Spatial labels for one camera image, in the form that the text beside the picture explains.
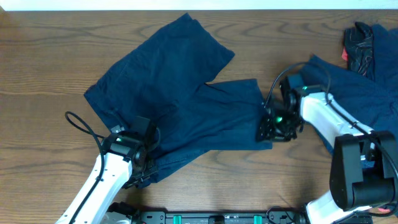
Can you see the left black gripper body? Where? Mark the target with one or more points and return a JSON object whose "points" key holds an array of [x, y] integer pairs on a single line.
{"points": [[151, 169]]}

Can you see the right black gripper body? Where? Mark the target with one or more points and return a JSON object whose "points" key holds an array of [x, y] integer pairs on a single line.
{"points": [[283, 127]]}

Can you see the navy blue shorts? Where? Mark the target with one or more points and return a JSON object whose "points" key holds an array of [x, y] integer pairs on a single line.
{"points": [[170, 80]]}

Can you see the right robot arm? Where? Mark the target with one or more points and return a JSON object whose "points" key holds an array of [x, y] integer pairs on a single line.
{"points": [[363, 171]]}

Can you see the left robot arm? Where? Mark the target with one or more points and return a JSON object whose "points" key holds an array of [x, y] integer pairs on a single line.
{"points": [[123, 162]]}

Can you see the red garment piece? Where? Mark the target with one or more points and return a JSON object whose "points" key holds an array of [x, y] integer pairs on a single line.
{"points": [[344, 54]]}

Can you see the navy blue garment pile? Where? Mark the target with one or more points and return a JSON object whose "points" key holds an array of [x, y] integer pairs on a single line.
{"points": [[372, 101]]}

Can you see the black patterned garment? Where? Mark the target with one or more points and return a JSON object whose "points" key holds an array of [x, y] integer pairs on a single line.
{"points": [[358, 46]]}

